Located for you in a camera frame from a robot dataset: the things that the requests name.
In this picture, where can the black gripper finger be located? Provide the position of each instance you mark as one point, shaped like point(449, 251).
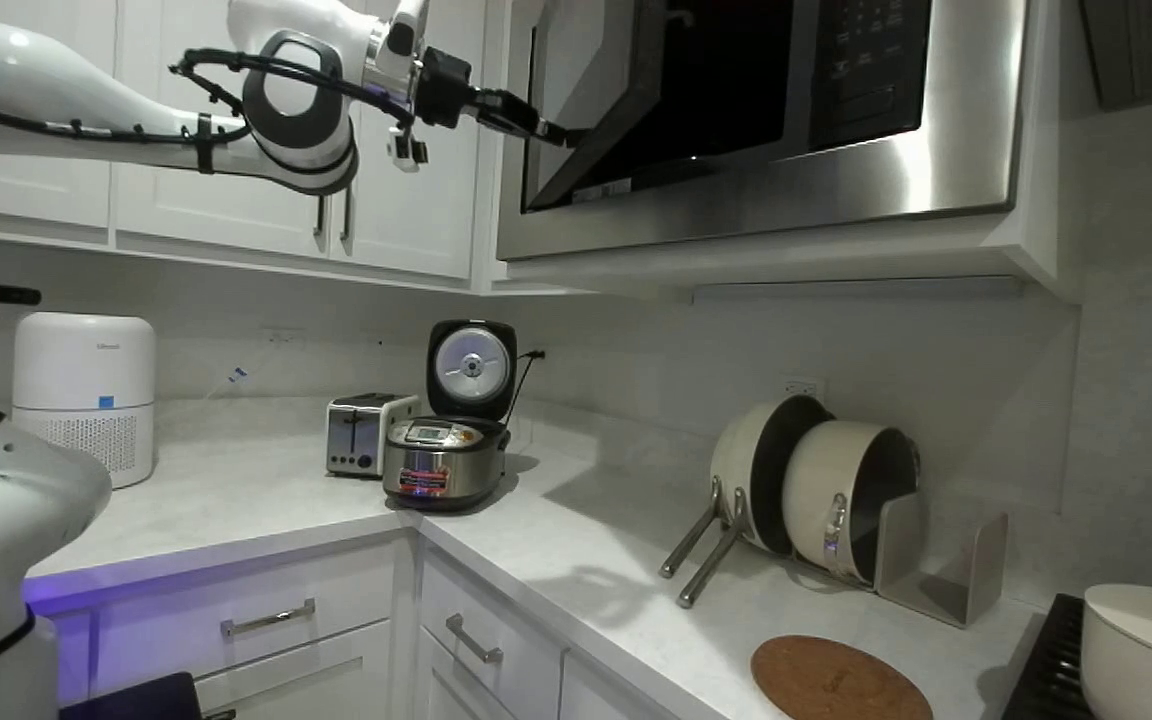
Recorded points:
point(550, 129)

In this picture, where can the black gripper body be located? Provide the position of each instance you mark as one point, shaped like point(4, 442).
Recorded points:
point(447, 93)

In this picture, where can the stainless steel microwave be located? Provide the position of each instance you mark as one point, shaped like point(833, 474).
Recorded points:
point(736, 117)

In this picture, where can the white polka dot toaster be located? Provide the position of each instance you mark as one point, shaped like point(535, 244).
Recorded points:
point(358, 431)

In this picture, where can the silver black rice cooker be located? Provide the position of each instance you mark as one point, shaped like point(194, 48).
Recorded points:
point(453, 454)

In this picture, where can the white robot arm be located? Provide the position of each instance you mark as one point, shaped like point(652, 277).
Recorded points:
point(275, 104)

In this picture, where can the white upper cabinet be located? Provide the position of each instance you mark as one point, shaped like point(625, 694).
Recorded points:
point(389, 217)

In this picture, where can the white air purifier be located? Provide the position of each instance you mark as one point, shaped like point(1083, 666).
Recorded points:
point(88, 387)

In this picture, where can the white lower cabinet drawers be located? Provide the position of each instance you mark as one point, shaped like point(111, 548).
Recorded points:
point(335, 635)

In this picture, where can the grey pan rack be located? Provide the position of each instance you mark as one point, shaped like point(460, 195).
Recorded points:
point(943, 559)

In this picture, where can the round cork trivet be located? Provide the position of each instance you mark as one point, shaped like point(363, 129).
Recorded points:
point(813, 678)

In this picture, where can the black gas stove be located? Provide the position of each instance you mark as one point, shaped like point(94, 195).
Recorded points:
point(1049, 683)

